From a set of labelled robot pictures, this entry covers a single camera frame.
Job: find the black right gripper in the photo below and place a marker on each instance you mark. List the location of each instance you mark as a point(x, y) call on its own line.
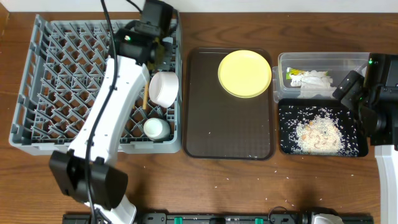
point(356, 111)

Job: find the wooden chopstick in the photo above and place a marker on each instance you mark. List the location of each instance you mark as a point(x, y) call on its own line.
point(146, 94)

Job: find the white tissue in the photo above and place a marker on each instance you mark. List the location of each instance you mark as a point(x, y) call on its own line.
point(313, 83)

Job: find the white green cup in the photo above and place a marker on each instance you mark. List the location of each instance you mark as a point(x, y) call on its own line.
point(157, 129)

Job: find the yellow plate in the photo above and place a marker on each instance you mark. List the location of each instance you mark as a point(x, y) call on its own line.
point(244, 73)

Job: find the blue bowl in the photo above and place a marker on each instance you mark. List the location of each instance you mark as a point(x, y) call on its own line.
point(168, 40)

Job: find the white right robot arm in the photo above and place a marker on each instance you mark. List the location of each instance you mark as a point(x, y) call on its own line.
point(373, 98)

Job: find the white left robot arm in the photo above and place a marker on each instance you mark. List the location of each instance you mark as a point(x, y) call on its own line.
point(87, 171)

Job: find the black waste bin tray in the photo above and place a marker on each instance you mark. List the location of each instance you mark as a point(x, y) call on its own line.
point(323, 127)

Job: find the clear plastic waste container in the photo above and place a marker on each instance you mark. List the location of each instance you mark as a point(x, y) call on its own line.
point(337, 64)

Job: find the grey dishwasher rack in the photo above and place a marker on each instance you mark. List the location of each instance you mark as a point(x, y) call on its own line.
point(63, 72)

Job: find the rice and food scraps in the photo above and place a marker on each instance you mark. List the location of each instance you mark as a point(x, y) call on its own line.
point(320, 135)

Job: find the dark brown serving tray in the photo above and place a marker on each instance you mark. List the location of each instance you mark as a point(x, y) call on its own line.
point(218, 125)

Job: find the green yellow wrapper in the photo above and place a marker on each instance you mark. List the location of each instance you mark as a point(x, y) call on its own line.
point(292, 71)

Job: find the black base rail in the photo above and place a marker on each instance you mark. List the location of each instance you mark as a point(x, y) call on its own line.
point(276, 218)

